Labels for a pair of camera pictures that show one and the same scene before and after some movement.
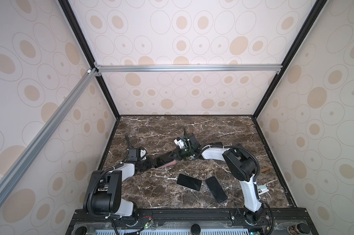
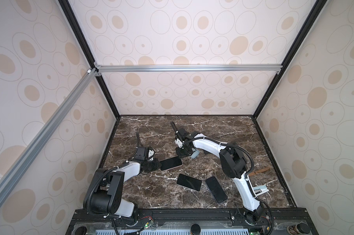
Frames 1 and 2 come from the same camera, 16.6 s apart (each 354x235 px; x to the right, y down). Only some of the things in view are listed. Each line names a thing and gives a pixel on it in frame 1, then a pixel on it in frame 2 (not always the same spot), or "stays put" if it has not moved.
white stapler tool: x=262 y=189 stays put
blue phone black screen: x=163 y=158 to x=172 y=162
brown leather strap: x=264 y=169 stays put
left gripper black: x=149 y=166 stays put
